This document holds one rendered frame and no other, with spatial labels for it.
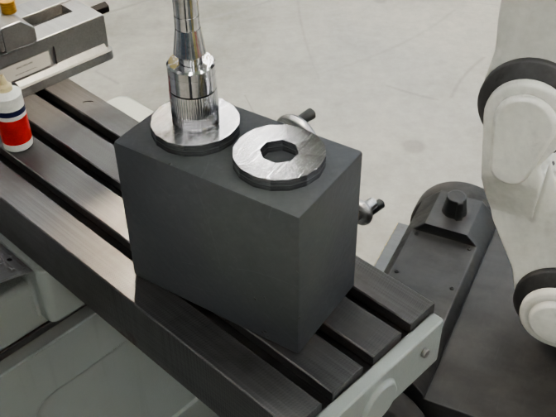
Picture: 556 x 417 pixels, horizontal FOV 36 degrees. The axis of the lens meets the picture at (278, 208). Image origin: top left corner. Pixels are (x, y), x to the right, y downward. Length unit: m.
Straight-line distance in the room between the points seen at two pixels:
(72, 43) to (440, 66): 2.10
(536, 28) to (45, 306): 0.73
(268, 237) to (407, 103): 2.26
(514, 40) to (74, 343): 0.73
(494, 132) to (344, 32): 2.31
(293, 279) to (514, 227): 0.57
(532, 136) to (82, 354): 0.70
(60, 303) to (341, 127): 1.85
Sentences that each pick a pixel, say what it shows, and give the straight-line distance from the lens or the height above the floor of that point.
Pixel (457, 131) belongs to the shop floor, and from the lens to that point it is 2.93.
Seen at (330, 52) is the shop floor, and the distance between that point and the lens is 3.32.
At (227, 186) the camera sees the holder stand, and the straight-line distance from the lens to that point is 0.80.
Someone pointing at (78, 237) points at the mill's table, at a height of 0.97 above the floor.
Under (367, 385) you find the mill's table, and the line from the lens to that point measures 0.89.
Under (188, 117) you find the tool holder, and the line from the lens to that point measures 0.84.
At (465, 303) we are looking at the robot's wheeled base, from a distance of 1.53.
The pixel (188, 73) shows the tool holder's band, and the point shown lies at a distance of 0.82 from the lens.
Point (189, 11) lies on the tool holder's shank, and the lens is 0.80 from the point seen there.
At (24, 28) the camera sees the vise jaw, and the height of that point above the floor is 1.06.
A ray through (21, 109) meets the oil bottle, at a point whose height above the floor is 1.03.
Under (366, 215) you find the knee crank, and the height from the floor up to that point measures 0.56.
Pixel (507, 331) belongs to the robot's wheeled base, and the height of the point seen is 0.57.
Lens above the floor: 1.65
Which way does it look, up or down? 40 degrees down
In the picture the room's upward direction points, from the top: 1 degrees counter-clockwise
